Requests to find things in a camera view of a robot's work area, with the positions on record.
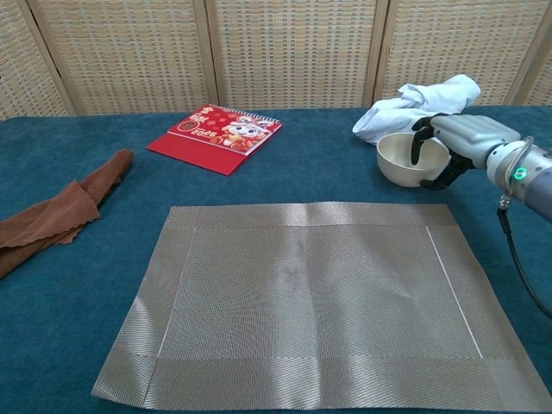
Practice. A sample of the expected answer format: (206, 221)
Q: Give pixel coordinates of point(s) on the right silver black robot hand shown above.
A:
(470, 133)

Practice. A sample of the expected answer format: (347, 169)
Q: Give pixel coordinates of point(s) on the beige bowl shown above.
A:
(397, 164)

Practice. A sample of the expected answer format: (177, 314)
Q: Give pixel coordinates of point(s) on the beige woven placemat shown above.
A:
(310, 302)

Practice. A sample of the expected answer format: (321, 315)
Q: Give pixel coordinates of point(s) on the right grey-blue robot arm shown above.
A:
(530, 177)

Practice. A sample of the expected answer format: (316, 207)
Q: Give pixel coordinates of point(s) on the white crumpled cloth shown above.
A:
(397, 116)

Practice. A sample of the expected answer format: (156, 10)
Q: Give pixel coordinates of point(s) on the woven bamboo folding screen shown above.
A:
(293, 52)

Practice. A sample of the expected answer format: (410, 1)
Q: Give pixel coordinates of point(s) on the red desk calendar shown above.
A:
(202, 148)

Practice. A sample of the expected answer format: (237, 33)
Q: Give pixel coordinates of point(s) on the brown cloth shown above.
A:
(43, 220)

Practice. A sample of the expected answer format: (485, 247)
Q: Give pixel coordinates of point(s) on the teal table cover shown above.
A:
(64, 345)

